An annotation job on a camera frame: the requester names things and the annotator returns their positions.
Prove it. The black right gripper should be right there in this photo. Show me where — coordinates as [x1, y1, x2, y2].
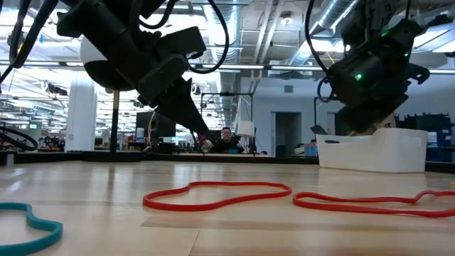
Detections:
[328, 19, 431, 134]

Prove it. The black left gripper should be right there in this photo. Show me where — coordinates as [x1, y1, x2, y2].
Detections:
[106, 17, 214, 143]

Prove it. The blue rubber band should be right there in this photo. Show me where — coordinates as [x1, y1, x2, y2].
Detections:
[0, 202, 64, 256]

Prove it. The white plastic bin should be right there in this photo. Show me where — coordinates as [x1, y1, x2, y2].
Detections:
[315, 127, 429, 174]

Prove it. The black monitor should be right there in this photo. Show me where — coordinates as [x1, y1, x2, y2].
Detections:
[135, 111, 177, 138]

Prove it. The person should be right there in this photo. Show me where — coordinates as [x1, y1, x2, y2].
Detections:
[209, 127, 246, 154]

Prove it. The dark blue storage shelf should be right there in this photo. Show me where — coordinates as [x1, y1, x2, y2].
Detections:
[396, 112, 455, 163]

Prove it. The white lampshade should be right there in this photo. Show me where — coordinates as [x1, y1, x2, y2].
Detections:
[237, 120, 256, 139]

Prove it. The white pillar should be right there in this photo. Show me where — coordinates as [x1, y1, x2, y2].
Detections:
[65, 76, 97, 152]

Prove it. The brown rubber band loop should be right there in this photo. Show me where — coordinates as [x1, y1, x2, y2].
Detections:
[142, 181, 293, 213]

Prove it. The thick red rubber band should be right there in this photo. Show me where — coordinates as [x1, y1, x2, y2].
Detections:
[292, 190, 455, 218]

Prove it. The black background rig frame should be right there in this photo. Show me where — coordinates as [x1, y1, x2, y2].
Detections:
[200, 92, 254, 154]

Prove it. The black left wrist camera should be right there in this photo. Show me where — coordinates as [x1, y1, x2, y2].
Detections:
[156, 26, 208, 60]

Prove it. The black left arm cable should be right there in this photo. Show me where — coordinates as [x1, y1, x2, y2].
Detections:
[188, 0, 230, 75]

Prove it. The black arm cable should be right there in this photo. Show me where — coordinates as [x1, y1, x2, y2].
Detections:
[188, 0, 230, 75]
[304, 0, 333, 104]

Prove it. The black aluminium table frame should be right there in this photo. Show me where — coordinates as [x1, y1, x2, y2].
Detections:
[0, 149, 455, 175]

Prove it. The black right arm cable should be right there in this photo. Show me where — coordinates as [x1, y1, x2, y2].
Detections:
[304, 0, 333, 104]

